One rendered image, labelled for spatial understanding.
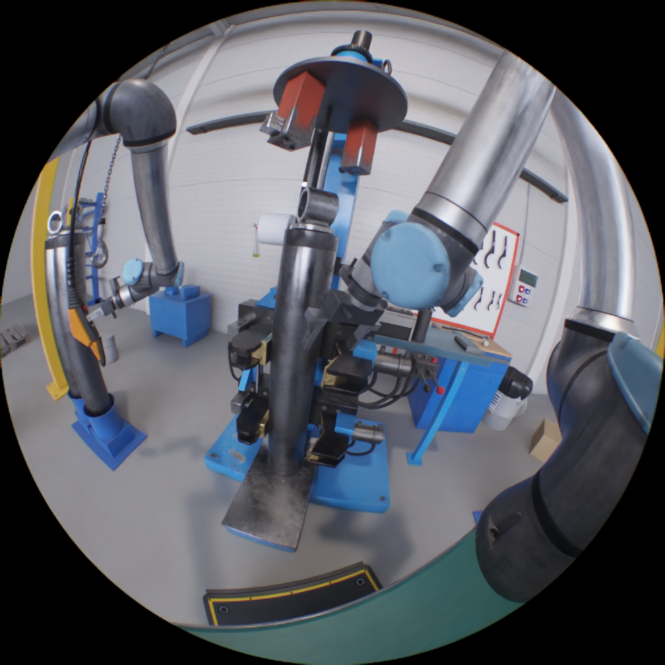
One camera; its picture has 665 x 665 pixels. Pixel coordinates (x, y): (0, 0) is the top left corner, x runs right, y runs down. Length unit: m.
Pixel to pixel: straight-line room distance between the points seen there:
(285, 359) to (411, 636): 0.89
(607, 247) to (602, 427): 0.24
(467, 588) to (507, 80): 0.54
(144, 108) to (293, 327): 0.80
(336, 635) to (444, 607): 0.11
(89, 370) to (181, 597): 1.34
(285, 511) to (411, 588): 1.14
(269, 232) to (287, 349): 1.13
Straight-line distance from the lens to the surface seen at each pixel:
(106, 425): 1.85
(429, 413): 2.26
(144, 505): 1.70
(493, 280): 3.37
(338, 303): 0.44
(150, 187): 0.57
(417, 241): 0.23
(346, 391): 0.87
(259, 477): 1.47
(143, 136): 0.51
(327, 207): 0.86
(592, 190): 0.43
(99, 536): 1.77
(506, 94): 0.32
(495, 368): 2.29
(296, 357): 0.90
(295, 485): 1.45
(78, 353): 1.61
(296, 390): 0.98
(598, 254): 0.40
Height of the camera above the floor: 1.40
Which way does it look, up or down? 20 degrees down
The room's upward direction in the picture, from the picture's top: 10 degrees clockwise
